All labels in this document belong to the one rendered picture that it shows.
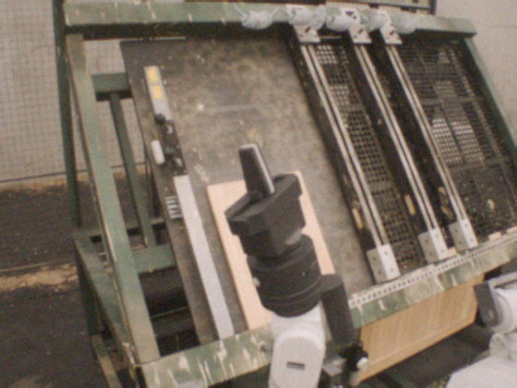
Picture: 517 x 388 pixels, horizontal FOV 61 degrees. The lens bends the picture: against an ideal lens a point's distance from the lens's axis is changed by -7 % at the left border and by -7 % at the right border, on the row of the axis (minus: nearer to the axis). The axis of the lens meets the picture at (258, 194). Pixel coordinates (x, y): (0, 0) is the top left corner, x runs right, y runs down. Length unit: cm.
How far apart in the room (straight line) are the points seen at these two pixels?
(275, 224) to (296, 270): 6
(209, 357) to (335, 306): 85
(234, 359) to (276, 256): 92
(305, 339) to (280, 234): 14
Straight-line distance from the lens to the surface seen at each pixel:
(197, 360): 141
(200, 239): 147
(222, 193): 157
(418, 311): 238
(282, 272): 56
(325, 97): 191
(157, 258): 150
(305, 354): 61
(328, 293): 60
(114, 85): 172
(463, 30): 284
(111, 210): 143
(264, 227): 52
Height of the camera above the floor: 177
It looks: 19 degrees down
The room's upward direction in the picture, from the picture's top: straight up
